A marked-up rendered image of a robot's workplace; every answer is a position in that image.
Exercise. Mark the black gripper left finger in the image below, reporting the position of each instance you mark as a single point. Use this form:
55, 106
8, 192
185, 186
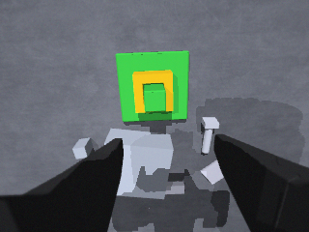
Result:
80, 199

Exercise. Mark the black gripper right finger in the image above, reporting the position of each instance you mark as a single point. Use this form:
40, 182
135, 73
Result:
272, 193

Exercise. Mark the yellow square nut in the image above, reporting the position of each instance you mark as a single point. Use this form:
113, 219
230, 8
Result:
165, 77

